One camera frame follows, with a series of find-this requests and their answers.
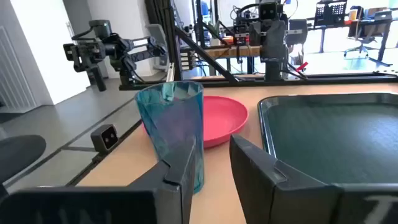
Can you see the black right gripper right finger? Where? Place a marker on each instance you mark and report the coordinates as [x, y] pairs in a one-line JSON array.
[[264, 193]]

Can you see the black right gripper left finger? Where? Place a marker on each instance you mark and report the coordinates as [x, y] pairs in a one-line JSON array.
[[177, 186]]

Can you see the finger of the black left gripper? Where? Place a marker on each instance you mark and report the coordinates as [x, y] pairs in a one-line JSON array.
[[273, 40], [255, 34]]

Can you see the blue faceted plastic cup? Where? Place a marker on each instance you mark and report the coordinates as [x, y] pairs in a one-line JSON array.
[[168, 118]]

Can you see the dark green serving tray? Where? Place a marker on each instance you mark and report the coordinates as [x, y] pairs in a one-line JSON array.
[[326, 140]]

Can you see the red round plate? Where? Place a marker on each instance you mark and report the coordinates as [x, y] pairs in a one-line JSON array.
[[224, 118]]

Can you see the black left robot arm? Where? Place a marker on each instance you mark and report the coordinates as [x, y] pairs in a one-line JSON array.
[[273, 71]]

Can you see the wooden desk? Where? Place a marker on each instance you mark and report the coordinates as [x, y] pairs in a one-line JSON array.
[[230, 51]]

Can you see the red tag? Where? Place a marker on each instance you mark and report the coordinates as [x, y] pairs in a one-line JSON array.
[[301, 66]]

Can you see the black box with white labels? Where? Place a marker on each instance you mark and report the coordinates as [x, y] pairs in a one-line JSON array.
[[186, 60]]

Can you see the black office chair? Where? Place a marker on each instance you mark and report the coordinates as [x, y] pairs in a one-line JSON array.
[[360, 40]]

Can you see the black desk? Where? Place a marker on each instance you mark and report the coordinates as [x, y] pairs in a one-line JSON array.
[[367, 23]]

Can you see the black office chair seat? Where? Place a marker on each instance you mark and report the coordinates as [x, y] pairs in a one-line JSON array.
[[18, 155]]

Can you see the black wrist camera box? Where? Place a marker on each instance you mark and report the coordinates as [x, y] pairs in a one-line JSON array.
[[268, 11]]

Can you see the black diagonal frame strut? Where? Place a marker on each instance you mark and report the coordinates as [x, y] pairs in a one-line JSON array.
[[205, 54]]

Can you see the black frame post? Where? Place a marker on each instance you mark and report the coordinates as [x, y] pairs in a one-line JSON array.
[[168, 37]]

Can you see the black table end rail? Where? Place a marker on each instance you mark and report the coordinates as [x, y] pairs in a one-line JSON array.
[[342, 77]]

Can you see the small black table camera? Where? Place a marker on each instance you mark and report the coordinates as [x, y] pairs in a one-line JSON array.
[[104, 137]]

